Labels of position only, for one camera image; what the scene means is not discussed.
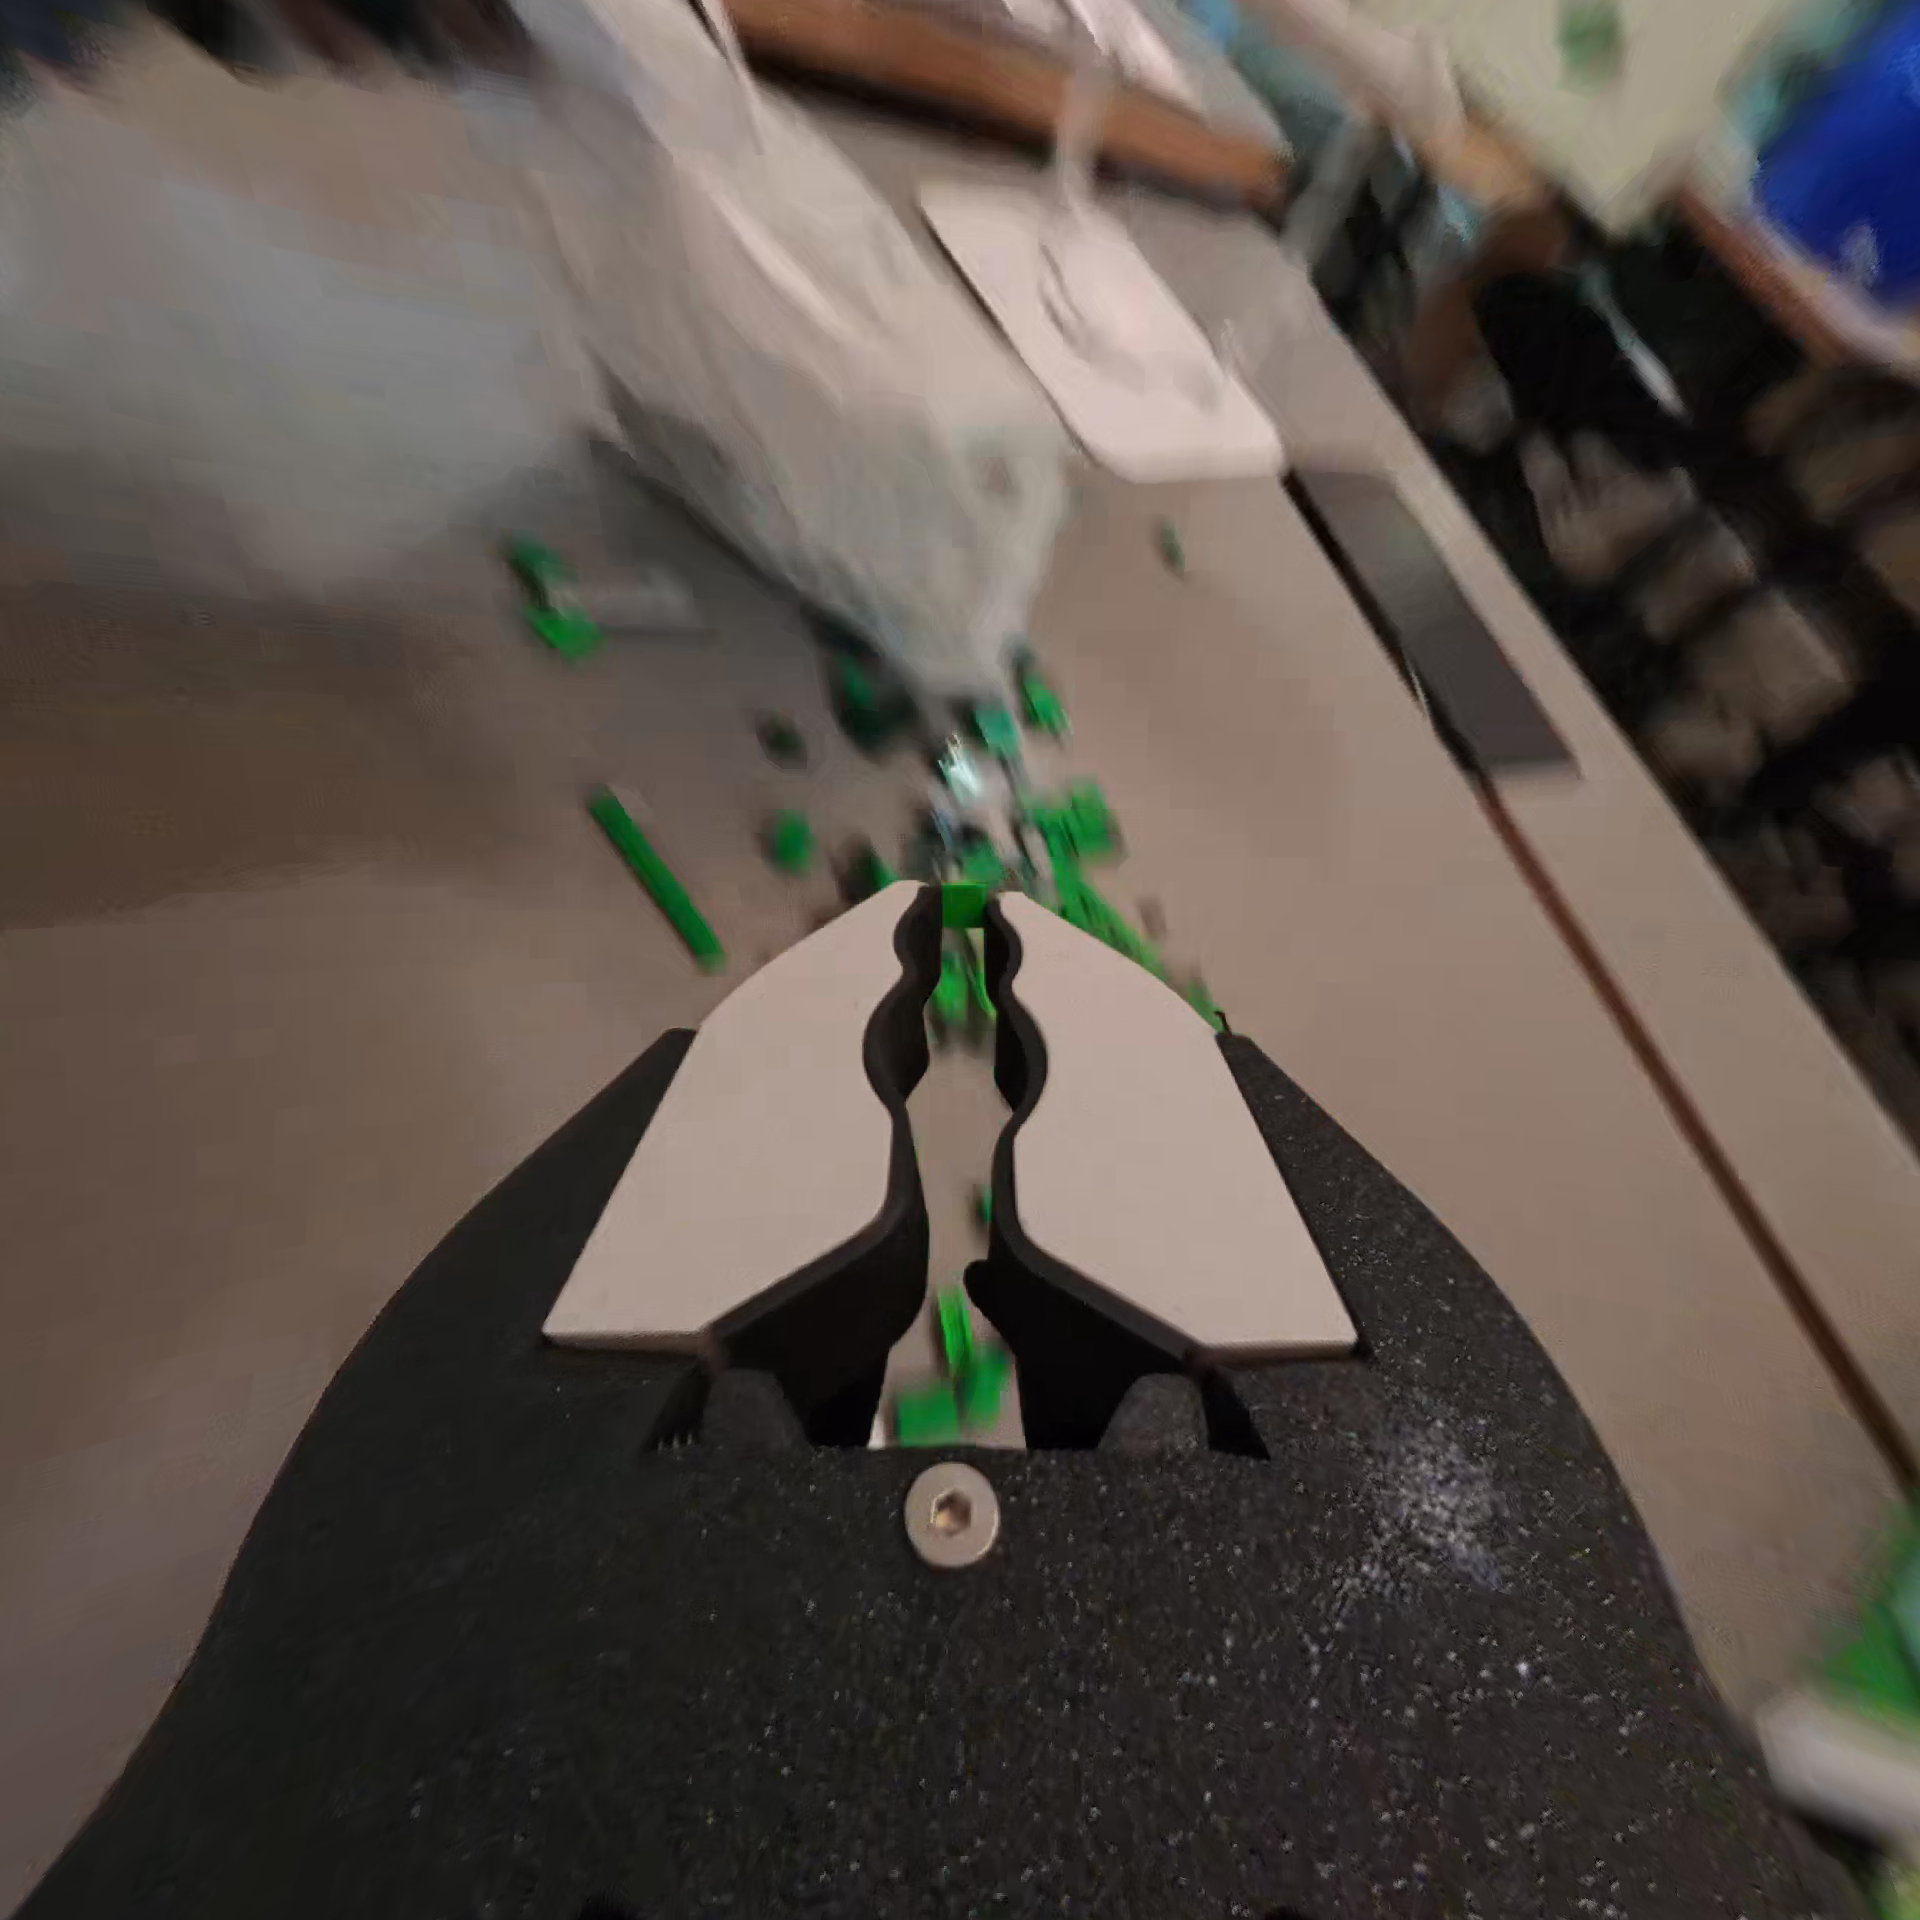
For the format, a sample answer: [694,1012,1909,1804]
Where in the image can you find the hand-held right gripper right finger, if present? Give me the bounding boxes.
[962,890,1363,1448]

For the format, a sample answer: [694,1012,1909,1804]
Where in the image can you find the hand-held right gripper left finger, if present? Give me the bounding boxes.
[540,881,949,1448]

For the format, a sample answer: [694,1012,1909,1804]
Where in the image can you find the pile of green toy bricks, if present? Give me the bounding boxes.
[501,532,1223,1448]

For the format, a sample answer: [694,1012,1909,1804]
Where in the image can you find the white printed paper bag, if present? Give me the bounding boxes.
[481,0,1077,705]

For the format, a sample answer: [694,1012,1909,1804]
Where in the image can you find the grey desk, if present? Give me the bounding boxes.
[0,32,1920,1905]

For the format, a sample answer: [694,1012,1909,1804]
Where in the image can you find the long narrow green plate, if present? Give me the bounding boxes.
[584,785,729,977]

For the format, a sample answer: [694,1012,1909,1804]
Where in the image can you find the light grey holed plate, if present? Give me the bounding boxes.
[562,570,706,638]

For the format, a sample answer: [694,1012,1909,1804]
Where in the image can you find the white book stand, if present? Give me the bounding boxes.
[913,0,1351,486]

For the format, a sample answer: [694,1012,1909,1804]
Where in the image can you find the green cardboard toy box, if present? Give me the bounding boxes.
[1753,1498,1920,1863]

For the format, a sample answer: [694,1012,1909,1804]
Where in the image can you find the wooden background table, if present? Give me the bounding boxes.
[718,0,1292,202]

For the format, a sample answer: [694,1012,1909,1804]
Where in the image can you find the instruction booklet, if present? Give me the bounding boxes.
[1438,0,1785,235]

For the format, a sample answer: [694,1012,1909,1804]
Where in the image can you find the blue container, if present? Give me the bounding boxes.
[1753,10,1920,326]

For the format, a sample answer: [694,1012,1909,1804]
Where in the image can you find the black desk cable cover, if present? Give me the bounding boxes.
[1292,469,1583,775]

